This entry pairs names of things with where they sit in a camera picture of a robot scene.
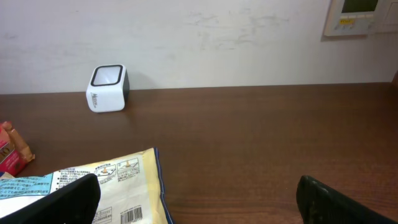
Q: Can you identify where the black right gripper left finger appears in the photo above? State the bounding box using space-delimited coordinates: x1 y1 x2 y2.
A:
1 174 101 224

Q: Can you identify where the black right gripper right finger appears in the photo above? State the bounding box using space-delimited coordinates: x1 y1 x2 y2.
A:
296 175 397 224

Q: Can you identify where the yellow snack bag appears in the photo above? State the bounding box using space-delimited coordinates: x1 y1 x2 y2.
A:
1 148 173 224

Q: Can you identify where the orange biscuit pack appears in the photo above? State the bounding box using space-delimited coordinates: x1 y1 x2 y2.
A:
1 121 35 176

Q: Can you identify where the beige wall control panel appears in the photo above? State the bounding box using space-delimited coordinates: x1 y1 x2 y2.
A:
323 0 397 37

